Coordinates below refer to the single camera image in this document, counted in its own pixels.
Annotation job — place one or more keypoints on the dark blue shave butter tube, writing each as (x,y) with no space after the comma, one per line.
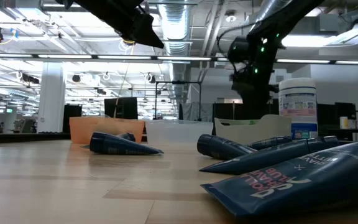
(127,136)
(216,147)
(269,142)
(269,157)
(306,183)
(120,146)

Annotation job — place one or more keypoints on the white square pillar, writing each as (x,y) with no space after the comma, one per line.
(51,96)

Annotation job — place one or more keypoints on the corrugated silver ventilation duct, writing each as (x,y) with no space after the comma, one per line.
(176,28)

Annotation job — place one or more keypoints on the black cabinet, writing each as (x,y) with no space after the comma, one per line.
(70,112)

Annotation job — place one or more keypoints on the white disinfecting wipes canister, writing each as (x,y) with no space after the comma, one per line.
(297,105)

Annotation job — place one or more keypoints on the white paper roll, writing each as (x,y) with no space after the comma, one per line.
(343,122)

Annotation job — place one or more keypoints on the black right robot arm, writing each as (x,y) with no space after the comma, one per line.
(278,21)

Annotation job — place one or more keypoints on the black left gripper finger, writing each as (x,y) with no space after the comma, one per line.
(152,35)

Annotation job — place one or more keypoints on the black monitor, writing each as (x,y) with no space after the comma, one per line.
(121,107)

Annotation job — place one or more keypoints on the clear plastic bin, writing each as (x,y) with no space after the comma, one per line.
(179,130)

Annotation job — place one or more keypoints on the orange plastic bin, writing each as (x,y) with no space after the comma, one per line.
(104,126)

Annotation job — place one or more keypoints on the black tubular frame stand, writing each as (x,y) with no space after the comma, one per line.
(179,82)

